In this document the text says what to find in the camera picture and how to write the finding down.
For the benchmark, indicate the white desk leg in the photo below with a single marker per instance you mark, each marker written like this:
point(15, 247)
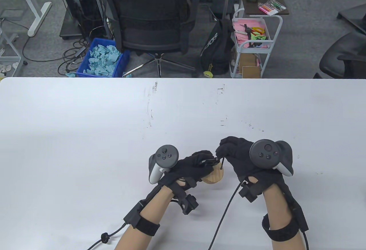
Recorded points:
point(40, 18)

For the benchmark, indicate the stack of pink paper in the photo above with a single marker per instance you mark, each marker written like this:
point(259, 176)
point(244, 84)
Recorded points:
point(238, 25)

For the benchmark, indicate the person's right hand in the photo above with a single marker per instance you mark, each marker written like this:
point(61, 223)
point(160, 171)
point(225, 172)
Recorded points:
point(237, 152)

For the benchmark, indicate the crumpled green paper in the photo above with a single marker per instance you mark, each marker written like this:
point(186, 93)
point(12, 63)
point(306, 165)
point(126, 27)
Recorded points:
point(258, 37)

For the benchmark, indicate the person's left hand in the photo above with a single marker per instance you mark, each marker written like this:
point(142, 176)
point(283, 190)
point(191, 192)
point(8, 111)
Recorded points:
point(184, 171)

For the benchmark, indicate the pile of blue paper scraps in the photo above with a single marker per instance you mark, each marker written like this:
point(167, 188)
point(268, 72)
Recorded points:
point(103, 58)

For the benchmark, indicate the person's right forearm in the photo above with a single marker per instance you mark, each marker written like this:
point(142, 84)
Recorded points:
point(274, 204)

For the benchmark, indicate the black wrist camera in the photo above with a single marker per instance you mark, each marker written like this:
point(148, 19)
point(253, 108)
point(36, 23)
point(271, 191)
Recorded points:
point(188, 204)
point(248, 193)

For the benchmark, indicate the black metal clamp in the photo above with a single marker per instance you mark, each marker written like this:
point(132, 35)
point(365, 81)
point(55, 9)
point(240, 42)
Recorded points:
point(210, 162)

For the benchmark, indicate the black armchair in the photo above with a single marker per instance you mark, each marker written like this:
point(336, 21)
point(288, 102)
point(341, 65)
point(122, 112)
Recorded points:
point(343, 52)

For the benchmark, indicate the blue plastic bin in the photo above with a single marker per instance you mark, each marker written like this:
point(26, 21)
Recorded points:
point(121, 64)

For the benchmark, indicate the white rolling cart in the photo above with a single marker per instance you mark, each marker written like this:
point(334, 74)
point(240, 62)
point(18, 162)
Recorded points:
point(251, 50)

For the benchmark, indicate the black forearm sensor box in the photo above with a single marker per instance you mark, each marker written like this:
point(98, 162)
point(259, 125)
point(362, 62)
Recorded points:
point(299, 217)
point(133, 215)

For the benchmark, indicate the black and white controller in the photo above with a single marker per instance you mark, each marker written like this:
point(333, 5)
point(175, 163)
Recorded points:
point(264, 152)
point(165, 155)

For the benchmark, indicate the brown cardboard box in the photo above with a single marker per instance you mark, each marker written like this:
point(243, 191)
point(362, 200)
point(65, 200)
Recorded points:
point(248, 64)

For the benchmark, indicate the black computer tower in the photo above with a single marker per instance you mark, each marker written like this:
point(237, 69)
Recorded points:
point(83, 10)

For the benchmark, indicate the pack of coloured markers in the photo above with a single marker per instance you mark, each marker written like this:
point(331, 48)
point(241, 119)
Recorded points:
point(271, 7)

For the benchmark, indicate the person's left forearm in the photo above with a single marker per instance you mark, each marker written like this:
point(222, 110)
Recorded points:
point(156, 205)

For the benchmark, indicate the black backpack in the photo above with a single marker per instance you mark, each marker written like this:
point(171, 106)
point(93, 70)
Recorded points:
point(217, 47)

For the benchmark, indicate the green plush toy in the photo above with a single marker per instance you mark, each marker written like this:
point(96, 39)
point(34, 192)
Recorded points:
point(208, 73)

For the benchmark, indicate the black mesh office chair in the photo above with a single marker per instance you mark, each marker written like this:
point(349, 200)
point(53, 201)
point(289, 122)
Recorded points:
point(148, 10)

